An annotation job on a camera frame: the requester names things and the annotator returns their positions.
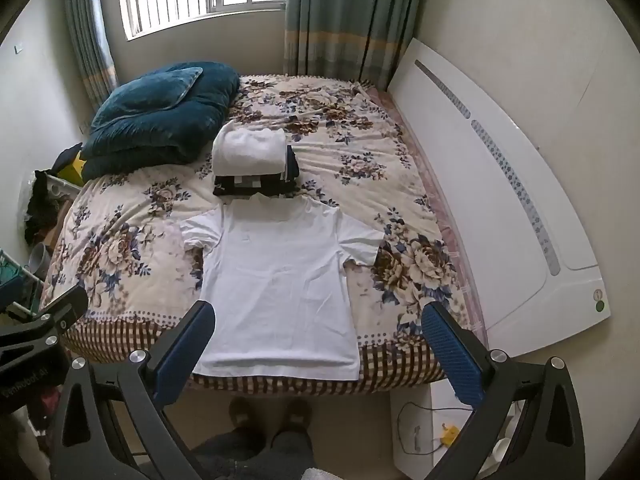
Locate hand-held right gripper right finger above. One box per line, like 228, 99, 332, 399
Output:
421, 302, 587, 480

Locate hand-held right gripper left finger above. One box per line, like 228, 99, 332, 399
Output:
47, 300, 217, 480

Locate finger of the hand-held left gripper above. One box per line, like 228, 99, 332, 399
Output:
0, 285, 89, 361

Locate white t-shirt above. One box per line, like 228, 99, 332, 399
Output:
179, 195, 386, 382

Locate dark folded clothes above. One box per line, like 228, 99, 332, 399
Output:
212, 144, 301, 199

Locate grey bucket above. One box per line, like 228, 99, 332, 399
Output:
27, 242, 52, 282

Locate white bedside cabinet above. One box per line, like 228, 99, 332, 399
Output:
390, 379, 518, 472

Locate brown slipper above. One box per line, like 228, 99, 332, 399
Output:
229, 397, 264, 431
281, 399, 312, 433

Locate dark clothing pile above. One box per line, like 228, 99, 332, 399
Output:
24, 169, 68, 242

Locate yellow box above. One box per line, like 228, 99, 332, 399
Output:
64, 152, 87, 187

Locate white headboard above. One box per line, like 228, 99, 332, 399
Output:
387, 37, 612, 358

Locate person's right leg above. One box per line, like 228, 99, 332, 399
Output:
269, 430, 315, 480

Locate teal quilt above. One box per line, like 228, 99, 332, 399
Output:
80, 61, 241, 182

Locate white folded garment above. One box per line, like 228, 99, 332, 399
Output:
212, 127, 287, 179

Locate bed with floral sheet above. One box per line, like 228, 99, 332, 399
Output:
39, 74, 476, 397

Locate narrow grey-green curtain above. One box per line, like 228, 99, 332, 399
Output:
61, 0, 120, 111

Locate wide grey-green curtain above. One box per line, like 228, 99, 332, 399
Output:
283, 0, 441, 92

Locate black cable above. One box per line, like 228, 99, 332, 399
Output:
397, 400, 475, 456

